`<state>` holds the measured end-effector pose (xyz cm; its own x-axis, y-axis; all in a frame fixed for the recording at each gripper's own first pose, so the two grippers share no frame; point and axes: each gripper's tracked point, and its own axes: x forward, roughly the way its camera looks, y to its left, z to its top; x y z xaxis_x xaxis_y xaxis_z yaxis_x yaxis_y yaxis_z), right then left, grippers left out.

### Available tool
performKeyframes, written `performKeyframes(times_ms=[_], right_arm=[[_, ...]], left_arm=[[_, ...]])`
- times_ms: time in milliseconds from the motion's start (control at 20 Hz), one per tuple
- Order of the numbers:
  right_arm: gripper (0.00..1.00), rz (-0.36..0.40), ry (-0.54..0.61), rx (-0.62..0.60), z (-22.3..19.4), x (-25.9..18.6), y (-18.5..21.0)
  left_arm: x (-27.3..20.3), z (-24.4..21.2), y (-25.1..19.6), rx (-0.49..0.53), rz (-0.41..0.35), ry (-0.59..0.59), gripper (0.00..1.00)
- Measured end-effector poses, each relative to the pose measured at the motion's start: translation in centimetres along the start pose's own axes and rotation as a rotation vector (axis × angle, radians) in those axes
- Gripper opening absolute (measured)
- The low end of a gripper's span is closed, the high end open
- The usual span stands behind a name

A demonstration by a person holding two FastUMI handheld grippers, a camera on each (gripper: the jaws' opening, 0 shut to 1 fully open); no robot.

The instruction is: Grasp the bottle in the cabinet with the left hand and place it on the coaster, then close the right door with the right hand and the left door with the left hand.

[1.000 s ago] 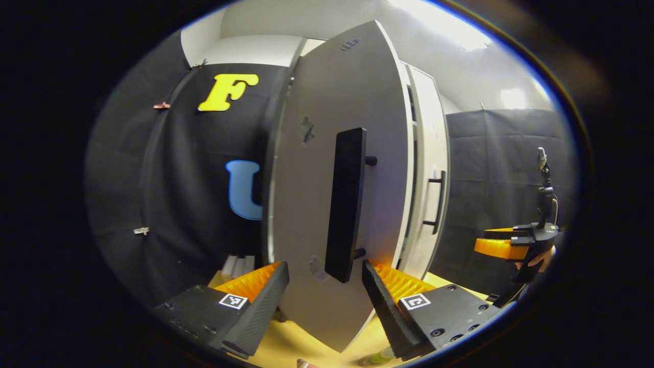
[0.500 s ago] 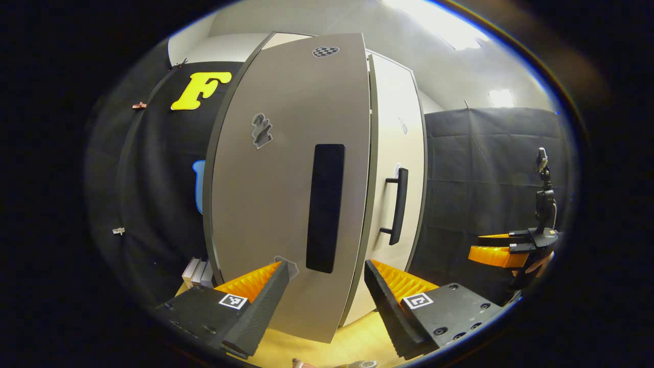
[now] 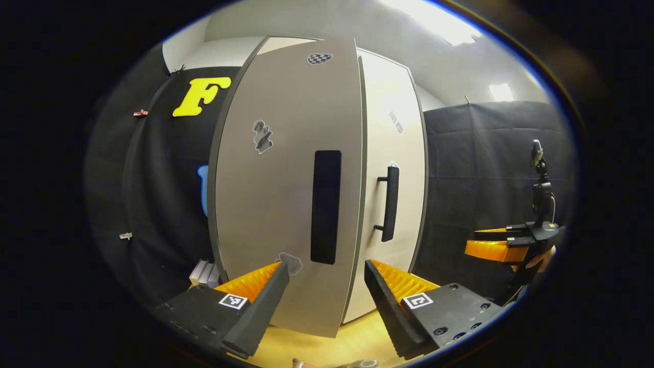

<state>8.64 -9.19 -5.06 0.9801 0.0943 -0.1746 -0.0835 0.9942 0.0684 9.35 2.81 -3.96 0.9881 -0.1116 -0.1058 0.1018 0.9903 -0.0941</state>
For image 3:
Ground black tripod stand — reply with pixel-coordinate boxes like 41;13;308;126
529;139;556;225

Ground long ceiling light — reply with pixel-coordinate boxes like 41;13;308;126
381;0;483;47

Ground black right door handle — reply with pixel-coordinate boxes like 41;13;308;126
373;165;401;243

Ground small ceiling light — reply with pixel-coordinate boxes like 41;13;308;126
488;83;516;102

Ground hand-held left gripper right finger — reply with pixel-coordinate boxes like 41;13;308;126
364;259;506;361

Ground white cabinet door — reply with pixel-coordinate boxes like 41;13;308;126
207;37;368;339
341;49;429;325

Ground black door handle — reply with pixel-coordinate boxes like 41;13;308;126
310;150;342;265
373;165;401;243

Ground black left door handle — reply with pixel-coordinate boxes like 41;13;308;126
310;150;342;265

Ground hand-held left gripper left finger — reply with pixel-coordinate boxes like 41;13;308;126
156;261;291;358

